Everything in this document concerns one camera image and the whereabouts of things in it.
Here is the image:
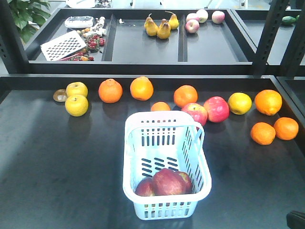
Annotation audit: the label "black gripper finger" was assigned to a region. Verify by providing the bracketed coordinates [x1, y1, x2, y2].
[286, 210, 305, 229]

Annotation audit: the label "red yellow apple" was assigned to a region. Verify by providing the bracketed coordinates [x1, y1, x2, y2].
[135, 177, 155, 197]
[177, 171, 193, 194]
[152, 168, 186, 196]

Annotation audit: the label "light blue plastic basket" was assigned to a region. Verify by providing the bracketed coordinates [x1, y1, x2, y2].
[122, 111, 212, 220]

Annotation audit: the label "orange behind apples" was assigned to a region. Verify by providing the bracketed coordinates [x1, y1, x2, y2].
[173, 85, 198, 108]

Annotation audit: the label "small orange right pair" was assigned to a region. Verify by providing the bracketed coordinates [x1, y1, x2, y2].
[273, 117, 299, 140]

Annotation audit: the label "small orange pair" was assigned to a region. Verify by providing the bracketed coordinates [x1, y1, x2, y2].
[250, 122, 276, 146]
[273, 117, 299, 140]

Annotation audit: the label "small orange left pair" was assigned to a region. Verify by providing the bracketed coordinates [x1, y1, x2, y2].
[250, 122, 276, 146]

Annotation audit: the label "large orange with nipple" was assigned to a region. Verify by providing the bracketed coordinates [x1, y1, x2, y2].
[254, 90, 282, 116]

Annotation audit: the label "yellow orange citrus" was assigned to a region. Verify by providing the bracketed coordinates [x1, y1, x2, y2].
[228, 93, 252, 115]

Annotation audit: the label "red apple right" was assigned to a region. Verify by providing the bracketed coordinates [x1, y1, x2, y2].
[203, 96, 230, 123]

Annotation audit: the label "red apple left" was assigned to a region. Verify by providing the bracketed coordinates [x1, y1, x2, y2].
[181, 103, 208, 126]

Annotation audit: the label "dark green avocado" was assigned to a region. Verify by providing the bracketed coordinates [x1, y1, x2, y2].
[282, 16, 297, 26]

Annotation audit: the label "round orange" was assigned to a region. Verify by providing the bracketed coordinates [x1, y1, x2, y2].
[130, 76, 154, 101]

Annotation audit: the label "pink apple upper tray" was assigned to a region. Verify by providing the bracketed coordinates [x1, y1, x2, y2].
[212, 10, 225, 24]
[186, 13, 199, 21]
[185, 19, 200, 34]

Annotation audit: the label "pink green peach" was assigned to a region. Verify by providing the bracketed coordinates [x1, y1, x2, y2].
[196, 9, 208, 23]

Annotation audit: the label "orange with knob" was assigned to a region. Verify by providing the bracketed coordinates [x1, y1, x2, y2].
[98, 78, 123, 104]

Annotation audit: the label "brown yellow pear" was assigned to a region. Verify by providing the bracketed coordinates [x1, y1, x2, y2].
[166, 10, 179, 30]
[157, 19, 171, 39]
[144, 13, 159, 37]

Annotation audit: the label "yellow apple front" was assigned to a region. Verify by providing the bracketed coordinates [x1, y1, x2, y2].
[65, 94, 89, 117]

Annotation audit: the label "yellow apple rear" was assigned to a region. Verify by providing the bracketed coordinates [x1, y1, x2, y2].
[66, 82, 88, 97]

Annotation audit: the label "black wooden produce stand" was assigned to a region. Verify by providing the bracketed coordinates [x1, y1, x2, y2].
[0, 8, 305, 229]

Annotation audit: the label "brown mushroom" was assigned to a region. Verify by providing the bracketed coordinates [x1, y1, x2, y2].
[53, 89, 68, 102]

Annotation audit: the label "pile of small red fruits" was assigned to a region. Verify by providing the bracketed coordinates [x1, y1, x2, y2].
[60, 28, 105, 61]

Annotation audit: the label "white plastic fittings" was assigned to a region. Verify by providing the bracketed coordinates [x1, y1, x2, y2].
[89, 16, 107, 36]

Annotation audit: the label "white perforated board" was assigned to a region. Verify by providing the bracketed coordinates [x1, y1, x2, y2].
[41, 31, 86, 61]

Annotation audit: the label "white electronic device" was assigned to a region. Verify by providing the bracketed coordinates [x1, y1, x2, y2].
[64, 16, 95, 29]

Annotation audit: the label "potted green plant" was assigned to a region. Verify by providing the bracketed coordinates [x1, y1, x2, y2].
[7, 0, 51, 44]

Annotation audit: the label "black upright rack post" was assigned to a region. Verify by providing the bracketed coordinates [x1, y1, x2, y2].
[252, 0, 289, 77]
[280, 9, 305, 77]

